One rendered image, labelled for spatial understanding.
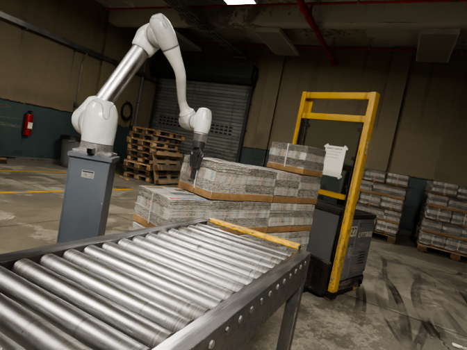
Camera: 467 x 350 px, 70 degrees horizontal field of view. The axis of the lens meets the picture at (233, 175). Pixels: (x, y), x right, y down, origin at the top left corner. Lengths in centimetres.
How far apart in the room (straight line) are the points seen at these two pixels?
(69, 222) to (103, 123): 51
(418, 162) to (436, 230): 213
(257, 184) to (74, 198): 115
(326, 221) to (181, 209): 178
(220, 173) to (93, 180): 72
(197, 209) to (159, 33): 99
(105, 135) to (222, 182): 73
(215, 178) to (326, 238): 163
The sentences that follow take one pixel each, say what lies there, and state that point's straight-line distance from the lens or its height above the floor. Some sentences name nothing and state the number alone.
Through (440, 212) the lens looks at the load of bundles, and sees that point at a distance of 693.
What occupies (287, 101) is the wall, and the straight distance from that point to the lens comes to 921.
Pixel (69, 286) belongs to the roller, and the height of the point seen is 80.
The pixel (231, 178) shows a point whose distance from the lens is 208.
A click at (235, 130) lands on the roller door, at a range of 958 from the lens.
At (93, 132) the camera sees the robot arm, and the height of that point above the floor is 110.
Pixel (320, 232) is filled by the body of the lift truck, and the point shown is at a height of 54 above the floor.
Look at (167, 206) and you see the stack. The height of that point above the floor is 78.
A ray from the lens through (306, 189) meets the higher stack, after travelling 274.
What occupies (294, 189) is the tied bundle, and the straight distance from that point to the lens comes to 261.
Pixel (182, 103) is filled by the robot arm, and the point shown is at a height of 138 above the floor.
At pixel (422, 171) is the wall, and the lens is 857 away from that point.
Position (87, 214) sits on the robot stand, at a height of 71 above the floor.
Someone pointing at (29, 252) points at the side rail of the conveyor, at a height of 80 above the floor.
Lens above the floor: 115
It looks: 4 degrees down
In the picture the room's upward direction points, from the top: 11 degrees clockwise
